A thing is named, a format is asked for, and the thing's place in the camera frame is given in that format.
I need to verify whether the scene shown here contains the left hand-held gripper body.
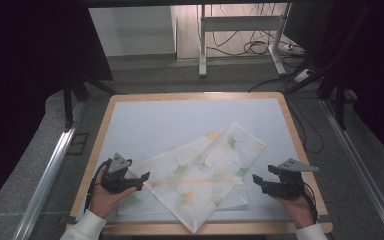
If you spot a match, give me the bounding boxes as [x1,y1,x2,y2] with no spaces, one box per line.
[100,152,135,195]

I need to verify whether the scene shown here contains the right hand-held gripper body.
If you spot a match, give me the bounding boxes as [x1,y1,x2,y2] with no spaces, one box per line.
[263,158,320,201]

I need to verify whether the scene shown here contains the white leaf print cloth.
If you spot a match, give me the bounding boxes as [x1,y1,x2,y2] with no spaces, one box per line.
[117,121,267,234]

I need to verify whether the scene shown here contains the person's left hand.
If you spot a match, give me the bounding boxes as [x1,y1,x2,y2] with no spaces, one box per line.
[89,166,137,220]

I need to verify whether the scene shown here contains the person's right hand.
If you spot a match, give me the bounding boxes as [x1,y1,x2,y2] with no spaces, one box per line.
[273,188,316,231]

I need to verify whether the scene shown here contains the dark floor socket plate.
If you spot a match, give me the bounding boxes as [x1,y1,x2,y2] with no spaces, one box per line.
[67,132,90,156]

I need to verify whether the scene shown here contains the white table mat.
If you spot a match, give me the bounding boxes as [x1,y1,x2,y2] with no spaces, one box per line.
[74,98,322,224]

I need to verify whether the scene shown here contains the black metal stand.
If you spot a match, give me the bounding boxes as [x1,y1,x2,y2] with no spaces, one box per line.
[62,71,118,132]
[284,0,378,131]

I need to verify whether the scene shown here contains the white power strip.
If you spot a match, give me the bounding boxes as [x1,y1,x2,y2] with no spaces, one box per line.
[293,68,314,84]

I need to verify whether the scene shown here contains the black curtain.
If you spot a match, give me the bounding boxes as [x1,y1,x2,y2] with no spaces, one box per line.
[0,0,114,218]
[283,0,384,168]

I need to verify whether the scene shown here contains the white cabinet panel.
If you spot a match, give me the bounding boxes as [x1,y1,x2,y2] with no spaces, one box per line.
[88,5,178,58]

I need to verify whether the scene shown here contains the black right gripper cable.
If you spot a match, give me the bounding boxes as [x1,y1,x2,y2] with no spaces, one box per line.
[301,181,320,225]

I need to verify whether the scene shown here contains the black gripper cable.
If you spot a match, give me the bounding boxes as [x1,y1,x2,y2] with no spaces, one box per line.
[83,158,113,214]
[301,181,320,225]

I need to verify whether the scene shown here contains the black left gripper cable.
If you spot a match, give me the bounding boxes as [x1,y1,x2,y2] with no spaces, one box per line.
[83,158,113,214]

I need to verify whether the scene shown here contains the aluminium floor rail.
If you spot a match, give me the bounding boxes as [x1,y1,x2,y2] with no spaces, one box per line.
[11,99,87,240]
[319,98,384,240]

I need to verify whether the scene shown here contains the black floor cables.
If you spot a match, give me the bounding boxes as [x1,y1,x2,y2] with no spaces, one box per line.
[209,3,326,155]

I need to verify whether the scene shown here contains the white metal desk frame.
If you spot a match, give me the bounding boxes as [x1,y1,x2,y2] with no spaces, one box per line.
[198,3,293,78]

